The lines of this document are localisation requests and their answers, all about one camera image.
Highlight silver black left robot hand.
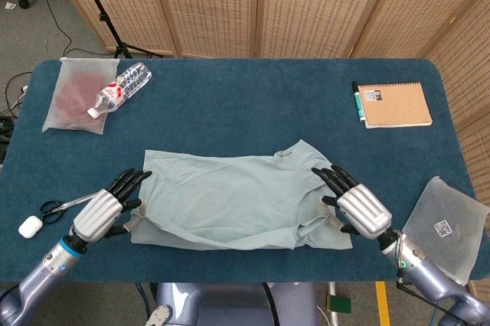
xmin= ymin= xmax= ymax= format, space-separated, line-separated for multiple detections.
xmin=70 ymin=168 xmax=153 ymax=245

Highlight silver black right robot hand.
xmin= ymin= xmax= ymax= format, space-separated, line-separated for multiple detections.
xmin=310 ymin=165 xmax=394 ymax=241

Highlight light blue t-shirt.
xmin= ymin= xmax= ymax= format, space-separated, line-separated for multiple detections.
xmin=129 ymin=139 xmax=353 ymax=251

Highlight white earbuds case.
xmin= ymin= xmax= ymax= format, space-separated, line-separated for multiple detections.
xmin=18 ymin=215 xmax=44 ymax=238

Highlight translucent pouch with QR code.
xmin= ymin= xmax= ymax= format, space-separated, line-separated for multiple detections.
xmin=400 ymin=175 xmax=490 ymax=287

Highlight small green box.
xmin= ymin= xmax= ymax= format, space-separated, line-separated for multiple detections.
xmin=331 ymin=295 xmax=352 ymax=315

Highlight green and black marker pen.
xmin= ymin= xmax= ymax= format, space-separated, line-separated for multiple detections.
xmin=351 ymin=80 xmax=367 ymax=123

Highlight brown spiral notebook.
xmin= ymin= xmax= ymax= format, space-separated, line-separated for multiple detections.
xmin=361 ymin=81 xmax=434 ymax=129

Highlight translucent pouch with red contents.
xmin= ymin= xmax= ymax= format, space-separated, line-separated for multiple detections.
xmin=41 ymin=57 xmax=119 ymax=135

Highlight clear plastic water bottle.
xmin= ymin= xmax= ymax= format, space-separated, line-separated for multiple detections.
xmin=87 ymin=61 xmax=153 ymax=119

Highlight blue velvet table cover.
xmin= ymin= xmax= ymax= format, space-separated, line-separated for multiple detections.
xmin=0 ymin=57 xmax=485 ymax=285

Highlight blue grey robot torso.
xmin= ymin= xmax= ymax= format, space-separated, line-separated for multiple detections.
xmin=147 ymin=282 xmax=321 ymax=326

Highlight black tripod stand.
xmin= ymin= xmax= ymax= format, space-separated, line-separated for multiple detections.
xmin=70 ymin=0 xmax=154 ymax=60

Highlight woven wicker folding screen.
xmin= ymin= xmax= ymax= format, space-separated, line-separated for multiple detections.
xmin=44 ymin=0 xmax=490 ymax=326

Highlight black handled silver scissors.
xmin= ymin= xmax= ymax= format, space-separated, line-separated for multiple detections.
xmin=40 ymin=192 xmax=96 ymax=224

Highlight black floor cable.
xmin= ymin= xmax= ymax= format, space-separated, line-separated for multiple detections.
xmin=44 ymin=0 xmax=119 ymax=60

